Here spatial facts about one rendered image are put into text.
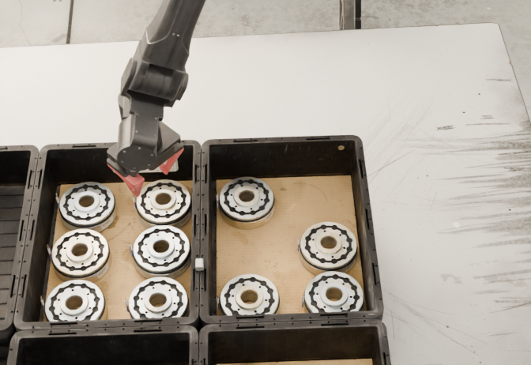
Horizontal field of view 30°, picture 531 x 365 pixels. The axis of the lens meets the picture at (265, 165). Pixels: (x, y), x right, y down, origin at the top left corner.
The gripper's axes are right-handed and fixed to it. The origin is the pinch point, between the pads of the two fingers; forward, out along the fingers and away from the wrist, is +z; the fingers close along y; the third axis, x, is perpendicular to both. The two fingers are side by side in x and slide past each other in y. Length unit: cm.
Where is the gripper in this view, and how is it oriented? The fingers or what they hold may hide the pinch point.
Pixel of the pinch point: (149, 180)
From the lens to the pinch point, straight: 162.5
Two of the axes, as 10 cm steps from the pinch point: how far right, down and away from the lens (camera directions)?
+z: 0.0, 6.3, 7.7
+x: -7.3, -5.3, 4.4
